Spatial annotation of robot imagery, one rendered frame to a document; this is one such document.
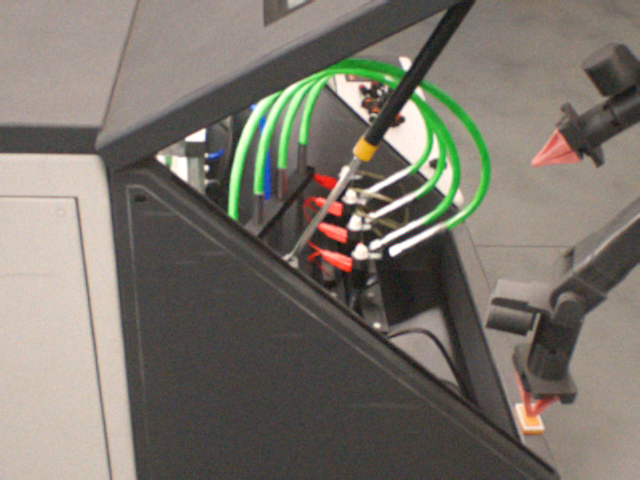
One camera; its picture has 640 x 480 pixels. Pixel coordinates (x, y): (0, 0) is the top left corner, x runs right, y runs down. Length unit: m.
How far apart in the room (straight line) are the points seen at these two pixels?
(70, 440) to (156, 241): 0.32
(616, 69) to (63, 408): 0.92
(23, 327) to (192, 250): 0.22
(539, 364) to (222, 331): 0.47
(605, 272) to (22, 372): 0.71
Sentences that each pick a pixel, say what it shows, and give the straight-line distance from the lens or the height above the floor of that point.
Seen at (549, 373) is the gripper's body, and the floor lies 1.08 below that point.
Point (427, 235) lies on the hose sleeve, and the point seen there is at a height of 1.14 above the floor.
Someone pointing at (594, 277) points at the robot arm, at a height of 1.26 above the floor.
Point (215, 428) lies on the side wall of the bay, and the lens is 1.09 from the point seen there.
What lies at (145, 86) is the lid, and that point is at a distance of 0.88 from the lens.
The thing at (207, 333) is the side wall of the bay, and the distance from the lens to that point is 0.98.
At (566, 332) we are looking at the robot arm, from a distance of 1.20.
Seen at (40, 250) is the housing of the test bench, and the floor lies 1.35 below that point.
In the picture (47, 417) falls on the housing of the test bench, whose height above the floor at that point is 1.10.
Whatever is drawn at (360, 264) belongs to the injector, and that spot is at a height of 1.09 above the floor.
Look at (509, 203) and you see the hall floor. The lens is 3.68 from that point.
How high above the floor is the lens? 1.89
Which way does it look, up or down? 36 degrees down
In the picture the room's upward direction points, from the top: 4 degrees clockwise
